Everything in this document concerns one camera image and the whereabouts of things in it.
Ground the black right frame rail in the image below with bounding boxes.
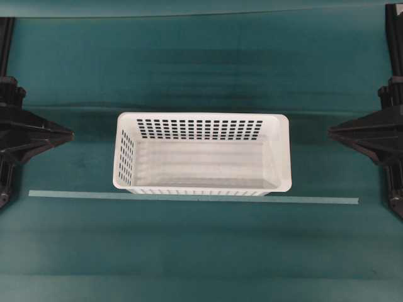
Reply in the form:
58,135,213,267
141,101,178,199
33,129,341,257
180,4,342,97
385,3,402,76

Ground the black frame rail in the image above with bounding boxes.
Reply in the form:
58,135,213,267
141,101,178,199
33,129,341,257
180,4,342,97
385,3,402,76
0,17,15,77

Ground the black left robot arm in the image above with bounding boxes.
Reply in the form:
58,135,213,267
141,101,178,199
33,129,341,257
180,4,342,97
1,77,74,207

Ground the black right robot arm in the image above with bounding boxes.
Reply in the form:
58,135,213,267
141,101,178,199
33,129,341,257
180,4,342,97
328,76,402,217

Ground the white perforated plastic basket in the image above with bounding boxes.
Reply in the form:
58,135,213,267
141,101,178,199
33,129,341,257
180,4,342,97
113,112,292,196

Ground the black left frame rail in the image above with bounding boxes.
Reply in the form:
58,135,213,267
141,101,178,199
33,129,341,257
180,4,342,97
0,17,15,77

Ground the light green tape strip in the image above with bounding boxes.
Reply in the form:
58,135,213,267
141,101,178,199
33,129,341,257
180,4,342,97
28,190,359,205

